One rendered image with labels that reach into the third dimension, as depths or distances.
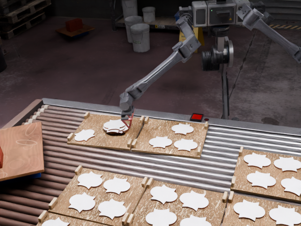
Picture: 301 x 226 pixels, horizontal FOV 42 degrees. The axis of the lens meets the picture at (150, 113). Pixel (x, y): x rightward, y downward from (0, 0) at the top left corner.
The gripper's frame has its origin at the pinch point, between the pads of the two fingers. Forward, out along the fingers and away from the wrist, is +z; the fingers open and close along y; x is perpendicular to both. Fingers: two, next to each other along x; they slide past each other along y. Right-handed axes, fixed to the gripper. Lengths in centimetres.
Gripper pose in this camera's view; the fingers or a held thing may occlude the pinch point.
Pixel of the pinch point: (130, 122)
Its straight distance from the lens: 246.3
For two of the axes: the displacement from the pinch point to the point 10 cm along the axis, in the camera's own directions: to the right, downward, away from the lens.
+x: 9.8, -0.8, -1.6
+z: 1.5, 8.5, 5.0
